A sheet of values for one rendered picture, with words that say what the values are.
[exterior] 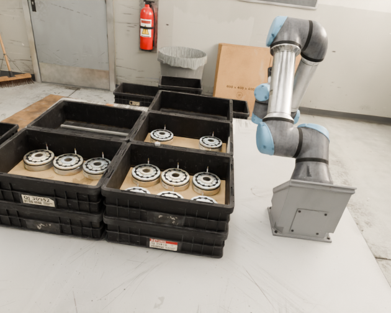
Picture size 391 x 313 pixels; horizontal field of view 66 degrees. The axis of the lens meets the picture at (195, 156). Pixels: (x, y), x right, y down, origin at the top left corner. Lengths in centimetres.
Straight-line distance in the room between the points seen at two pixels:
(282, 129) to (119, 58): 330
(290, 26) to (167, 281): 98
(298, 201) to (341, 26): 329
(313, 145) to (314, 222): 27
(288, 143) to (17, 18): 400
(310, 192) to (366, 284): 34
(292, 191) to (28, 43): 407
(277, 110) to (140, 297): 77
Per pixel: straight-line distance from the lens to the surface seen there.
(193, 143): 138
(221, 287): 100
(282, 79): 120
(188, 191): 109
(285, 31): 126
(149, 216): 96
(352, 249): 129
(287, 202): 110
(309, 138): 116
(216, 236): 97
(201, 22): 395
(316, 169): 113
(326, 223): 120
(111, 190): 92
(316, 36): 130
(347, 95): 448
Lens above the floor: 150
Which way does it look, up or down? 31 degrees down
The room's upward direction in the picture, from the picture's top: 7 degrees clockwise
